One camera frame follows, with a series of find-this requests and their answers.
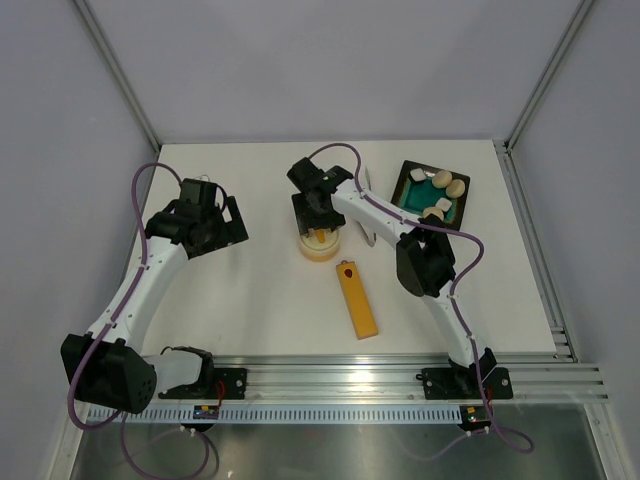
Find cream round bowl lid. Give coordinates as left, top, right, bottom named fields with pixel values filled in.
left=298, top=227, right=345, bottom=254

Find round yellow lunch bowl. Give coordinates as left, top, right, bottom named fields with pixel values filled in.
left=298, top=227, right=345, bottom=264

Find metal serving tongs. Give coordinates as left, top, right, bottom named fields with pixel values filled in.
left=356, top=167, right=377, bottom=248

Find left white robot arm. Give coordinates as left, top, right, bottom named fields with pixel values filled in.
left=61, top=178, right=248, bottom=414

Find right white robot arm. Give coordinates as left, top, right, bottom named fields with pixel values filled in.
left=287, top=157, right=497, bottom=396

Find yellow rectangular cutlery case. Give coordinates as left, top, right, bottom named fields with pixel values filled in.
left=336, top=260, right=379, bottom=340

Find black food tray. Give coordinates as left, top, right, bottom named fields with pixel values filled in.
left=391, top=160, right=470, bottom=230

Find white square rice piece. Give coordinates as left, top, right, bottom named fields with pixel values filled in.
left=436, top=198, right=452, bottom=212
left=410, top=168, right=426, bottom=183

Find round cream food slice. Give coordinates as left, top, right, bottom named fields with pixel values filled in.
left=445, top=179, right=466, bottom=199
left=432, top=170, right=453, bottom=189
left=422, top=207, right=445, bottom=222

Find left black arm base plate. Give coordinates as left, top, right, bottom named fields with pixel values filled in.
left=158, top=367, right=248, bottom=401

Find left aluminium frame post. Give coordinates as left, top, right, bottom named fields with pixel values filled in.
left=69, top=0, right=162, bottom=157

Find aluminium frame post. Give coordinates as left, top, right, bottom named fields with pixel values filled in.
left=503, top=0, right=599, bottom=154
left=69, top=0, right=162, bottom=157

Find white slotted cable duct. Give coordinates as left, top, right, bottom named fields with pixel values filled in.
left=88, top=403, right=464, bottom=422

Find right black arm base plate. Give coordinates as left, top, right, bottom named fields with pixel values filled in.
left=416, top=366, right=514, bottom=400

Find aluminium front rail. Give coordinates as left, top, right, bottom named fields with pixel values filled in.
left=67, top=352, right=610, bottom=405

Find right aluminium side rail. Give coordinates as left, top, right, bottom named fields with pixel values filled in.
left=492, top=140, right=581, bottom=363

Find right aluminium frame post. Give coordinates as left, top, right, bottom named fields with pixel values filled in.
left=503, top=0, right=599, bottom=154

